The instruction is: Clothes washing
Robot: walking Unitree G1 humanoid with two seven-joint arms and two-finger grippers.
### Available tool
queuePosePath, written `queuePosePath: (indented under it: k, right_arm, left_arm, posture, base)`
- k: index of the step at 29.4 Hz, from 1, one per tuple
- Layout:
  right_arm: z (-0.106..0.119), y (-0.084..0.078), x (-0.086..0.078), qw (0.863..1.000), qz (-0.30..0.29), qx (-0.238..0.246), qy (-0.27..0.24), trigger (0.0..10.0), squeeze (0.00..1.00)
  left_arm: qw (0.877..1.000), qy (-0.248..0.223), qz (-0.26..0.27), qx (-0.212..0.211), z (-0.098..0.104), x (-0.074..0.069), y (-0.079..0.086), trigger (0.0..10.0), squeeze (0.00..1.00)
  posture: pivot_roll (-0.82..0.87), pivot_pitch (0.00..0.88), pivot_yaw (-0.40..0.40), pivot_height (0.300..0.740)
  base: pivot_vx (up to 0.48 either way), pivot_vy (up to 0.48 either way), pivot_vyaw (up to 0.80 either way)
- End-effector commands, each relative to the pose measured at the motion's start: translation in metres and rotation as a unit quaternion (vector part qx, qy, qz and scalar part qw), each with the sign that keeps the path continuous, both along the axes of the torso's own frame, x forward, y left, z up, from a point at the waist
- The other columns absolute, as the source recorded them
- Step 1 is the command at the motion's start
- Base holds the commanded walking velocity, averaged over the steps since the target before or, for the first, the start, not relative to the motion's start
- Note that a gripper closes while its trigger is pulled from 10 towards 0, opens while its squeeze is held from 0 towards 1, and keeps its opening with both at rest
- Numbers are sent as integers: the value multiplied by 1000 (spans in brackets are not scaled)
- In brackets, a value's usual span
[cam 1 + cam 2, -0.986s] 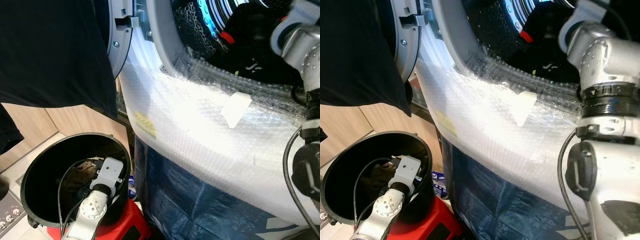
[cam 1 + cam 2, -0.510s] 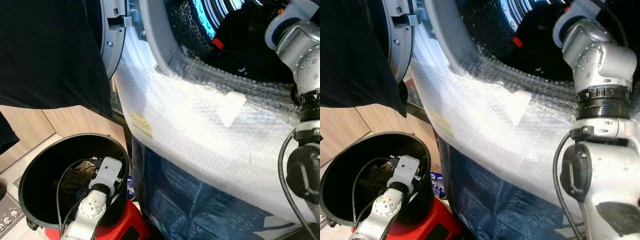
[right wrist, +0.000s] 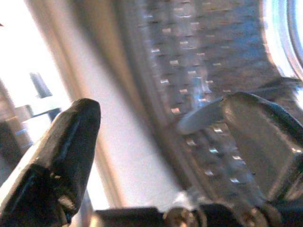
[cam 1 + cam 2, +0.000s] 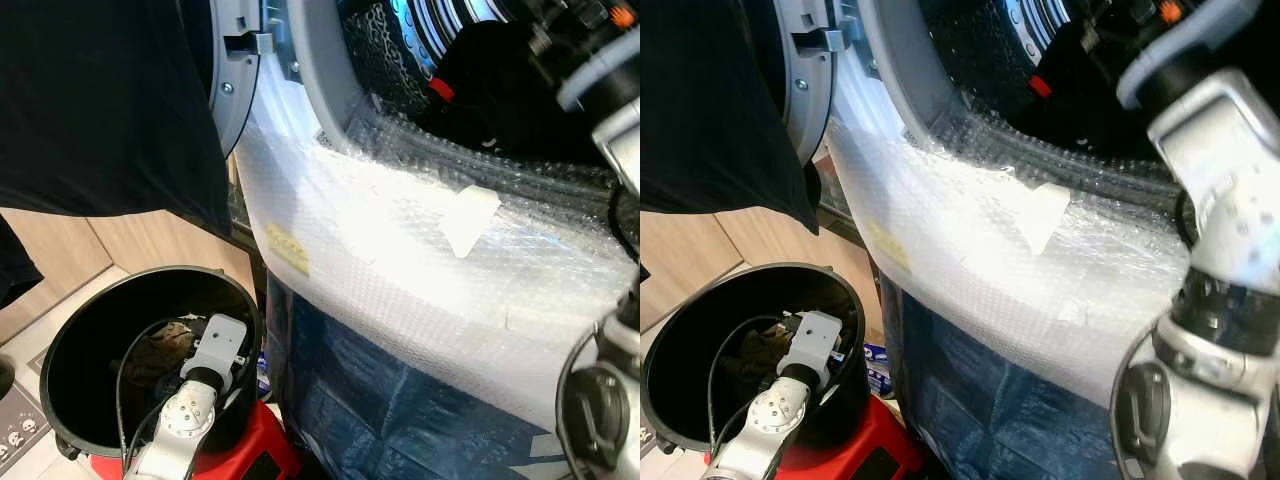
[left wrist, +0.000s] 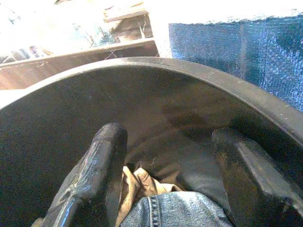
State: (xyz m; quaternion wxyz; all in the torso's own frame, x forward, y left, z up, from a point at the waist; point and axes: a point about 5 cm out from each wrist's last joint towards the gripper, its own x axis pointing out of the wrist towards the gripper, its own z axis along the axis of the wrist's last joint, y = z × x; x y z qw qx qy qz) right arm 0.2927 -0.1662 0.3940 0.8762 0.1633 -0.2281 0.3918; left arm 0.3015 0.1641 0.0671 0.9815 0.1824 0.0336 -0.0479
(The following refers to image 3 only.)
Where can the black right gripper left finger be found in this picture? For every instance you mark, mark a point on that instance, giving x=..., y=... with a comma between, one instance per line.
x=59, y=153

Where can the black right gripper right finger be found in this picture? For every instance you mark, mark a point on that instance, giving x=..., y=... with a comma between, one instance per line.
x=265, y=142

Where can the grey drum paddle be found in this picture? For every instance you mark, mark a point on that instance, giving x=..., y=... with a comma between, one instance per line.
x=201, y=117

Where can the steel washer drum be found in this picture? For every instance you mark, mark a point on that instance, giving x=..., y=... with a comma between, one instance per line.
x=189, y=47

